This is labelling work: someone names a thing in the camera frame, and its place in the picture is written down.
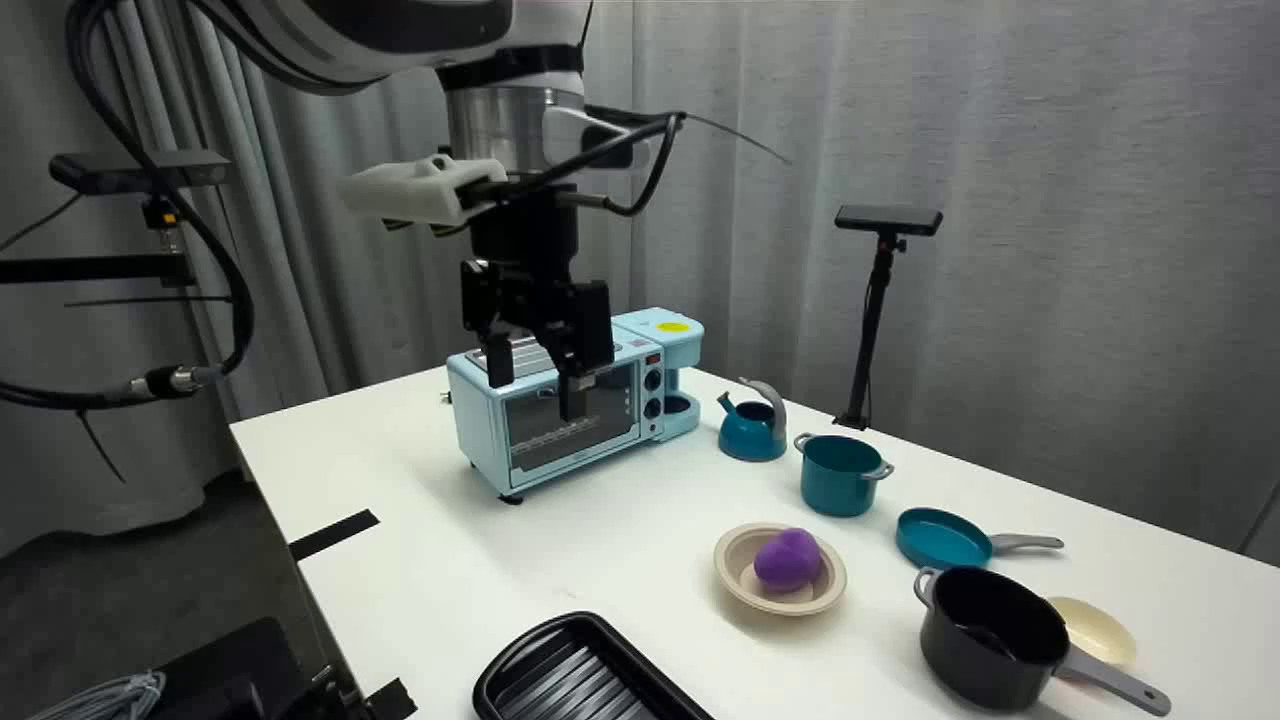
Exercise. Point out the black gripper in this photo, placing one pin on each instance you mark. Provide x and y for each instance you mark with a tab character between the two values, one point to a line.
524	232

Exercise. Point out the purple bowl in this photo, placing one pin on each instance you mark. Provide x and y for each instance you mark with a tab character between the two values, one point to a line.
784	563

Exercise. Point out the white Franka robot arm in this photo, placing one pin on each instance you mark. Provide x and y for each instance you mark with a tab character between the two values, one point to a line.
400	24

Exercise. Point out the small cream plate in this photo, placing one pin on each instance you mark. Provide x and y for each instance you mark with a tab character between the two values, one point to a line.
1101	626

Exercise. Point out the light blue toaster oven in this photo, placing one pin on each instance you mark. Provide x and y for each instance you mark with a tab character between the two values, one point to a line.
532	443

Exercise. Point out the teal kettle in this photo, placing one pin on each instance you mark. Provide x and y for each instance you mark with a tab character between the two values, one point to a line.
748	432

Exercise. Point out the black tape strip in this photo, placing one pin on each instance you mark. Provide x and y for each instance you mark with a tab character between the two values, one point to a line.
333	534
390	698

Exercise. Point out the teal pot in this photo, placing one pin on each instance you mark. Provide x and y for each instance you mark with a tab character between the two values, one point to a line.
842	480

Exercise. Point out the black grill tray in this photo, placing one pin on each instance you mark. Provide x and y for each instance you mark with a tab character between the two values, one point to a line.
573	675

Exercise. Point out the black saucepan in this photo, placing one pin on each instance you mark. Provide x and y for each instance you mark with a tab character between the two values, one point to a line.
985	644

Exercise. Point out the grey plastic bag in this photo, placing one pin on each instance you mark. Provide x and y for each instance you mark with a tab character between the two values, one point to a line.
107	698

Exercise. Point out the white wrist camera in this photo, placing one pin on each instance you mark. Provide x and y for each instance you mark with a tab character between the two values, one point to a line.
415	185

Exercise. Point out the black camera stand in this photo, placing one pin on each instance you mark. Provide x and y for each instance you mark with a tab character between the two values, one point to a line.
872	333

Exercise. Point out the black camera bar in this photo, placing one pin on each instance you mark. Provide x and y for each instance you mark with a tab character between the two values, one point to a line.
888	219

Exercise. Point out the black camera on boom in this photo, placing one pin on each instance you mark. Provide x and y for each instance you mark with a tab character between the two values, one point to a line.
133	170

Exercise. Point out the black boom mount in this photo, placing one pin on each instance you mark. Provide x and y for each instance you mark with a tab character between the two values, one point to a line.
81	271

